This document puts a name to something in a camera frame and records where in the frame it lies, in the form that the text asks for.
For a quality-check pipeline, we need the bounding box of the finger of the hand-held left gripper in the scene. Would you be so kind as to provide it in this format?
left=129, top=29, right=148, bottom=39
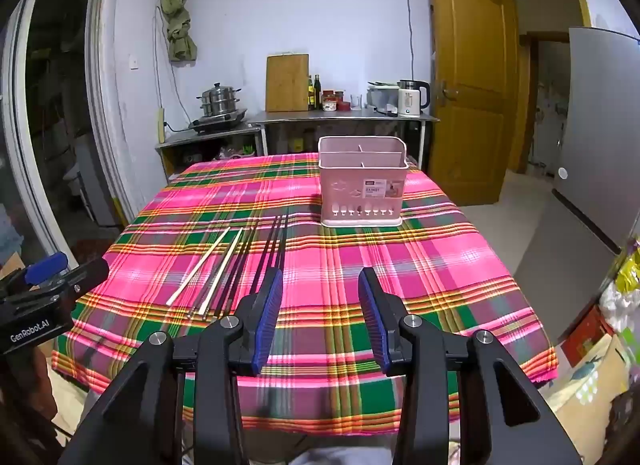
left=49, top=258, right=111, bottom=297
left=24, top=252, right=69, bottom=287

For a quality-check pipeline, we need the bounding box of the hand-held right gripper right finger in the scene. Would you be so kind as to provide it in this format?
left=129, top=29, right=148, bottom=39
left=357, top=267, right=583, bottom=465

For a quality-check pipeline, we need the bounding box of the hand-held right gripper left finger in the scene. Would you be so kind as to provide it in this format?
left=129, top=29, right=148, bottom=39
left=60, top=267, right=285, bottom=465

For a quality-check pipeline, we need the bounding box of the black chopstick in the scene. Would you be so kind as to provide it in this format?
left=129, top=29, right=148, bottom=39
left=215, top=223, right=258, bottom=318
left=226, top=218, right=279, bottom=315
left=204, top=239, right=252, bottom=318

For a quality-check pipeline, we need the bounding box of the light wooden chopstick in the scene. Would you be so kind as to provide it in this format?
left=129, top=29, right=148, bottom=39
left=166, top=227, right=232, bottom=306
left=199, top=228, right=244, bottom=316

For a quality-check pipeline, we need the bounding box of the pink plastic utensil holder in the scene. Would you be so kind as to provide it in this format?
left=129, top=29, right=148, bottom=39
left=318, top=136, right=407, bottom=226

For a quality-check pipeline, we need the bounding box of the person's left forearm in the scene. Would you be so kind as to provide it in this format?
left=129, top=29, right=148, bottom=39
left=0, top=345, right=58, bottom=465

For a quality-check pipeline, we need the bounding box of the pink green plaid tablecloth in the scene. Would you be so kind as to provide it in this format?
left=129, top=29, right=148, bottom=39
left=51, top=152, right=558, bottom=433

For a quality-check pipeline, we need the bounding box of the person's grey clothing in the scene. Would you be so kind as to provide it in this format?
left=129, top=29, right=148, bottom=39
left=292, top=445, right=403, bottom=465

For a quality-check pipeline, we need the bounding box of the pink basket with vegetables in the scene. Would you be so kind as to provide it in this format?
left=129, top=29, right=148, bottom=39
left=219, top=144, right=257, bottom=162

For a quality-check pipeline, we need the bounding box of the low stainless steel counter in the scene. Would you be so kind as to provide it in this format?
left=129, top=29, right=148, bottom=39
left=155, top=126, right=263, bottom=181

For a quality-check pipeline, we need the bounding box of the black induction cooker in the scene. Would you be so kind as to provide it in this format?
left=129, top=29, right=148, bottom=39
left=189, top=108, right=249, bottom=135

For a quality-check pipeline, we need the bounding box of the tall stainless steel counter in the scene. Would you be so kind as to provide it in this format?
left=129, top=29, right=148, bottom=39
left=247, top=109, right=441, bottom=171

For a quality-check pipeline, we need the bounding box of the stainless steel steamer pot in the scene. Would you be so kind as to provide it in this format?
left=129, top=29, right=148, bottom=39
left=196, top=83, right=242, bottom=117

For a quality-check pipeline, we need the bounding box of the grey plastic container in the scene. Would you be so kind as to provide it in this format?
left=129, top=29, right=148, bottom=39
left=366, top=81, right=401, bottom=116

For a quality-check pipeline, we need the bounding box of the white electric kettle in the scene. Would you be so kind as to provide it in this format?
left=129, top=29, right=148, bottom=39
left=397, top=80, right=431, bottom=118

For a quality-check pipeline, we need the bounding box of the cardboard box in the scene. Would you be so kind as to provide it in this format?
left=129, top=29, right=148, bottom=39
left=544, top=332, right=640, bottom=448

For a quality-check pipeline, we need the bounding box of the wooden cutting board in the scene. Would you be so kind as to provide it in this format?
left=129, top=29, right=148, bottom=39
left=265, top=54, right=309, bottom=112

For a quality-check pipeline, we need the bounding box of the white plastic bag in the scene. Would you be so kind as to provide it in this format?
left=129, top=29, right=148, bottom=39
left=599, top=279, right=640, bottom=337

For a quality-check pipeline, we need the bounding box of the brown wooden door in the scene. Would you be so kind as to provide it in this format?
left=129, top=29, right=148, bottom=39
left=428, top=0, right=519, bottom=207

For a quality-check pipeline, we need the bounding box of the yellow snack bag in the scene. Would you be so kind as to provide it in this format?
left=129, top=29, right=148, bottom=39
left=614, top=249, right=640, bottom=297

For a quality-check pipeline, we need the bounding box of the green hanging cloth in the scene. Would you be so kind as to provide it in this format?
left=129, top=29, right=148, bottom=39
left=160, top=0, right=199, bottom=62

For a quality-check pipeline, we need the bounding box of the grey refrigerator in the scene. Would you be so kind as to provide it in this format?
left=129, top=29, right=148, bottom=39
left=512, top=26, right=640, bottom=342

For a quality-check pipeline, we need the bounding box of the white sliding door frame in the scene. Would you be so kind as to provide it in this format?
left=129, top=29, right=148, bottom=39
left=0, top=0, right=132, bottom=266

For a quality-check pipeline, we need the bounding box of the black wall cable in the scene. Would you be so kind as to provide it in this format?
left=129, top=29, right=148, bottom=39
left=401, top=0, right=417, bottom=82

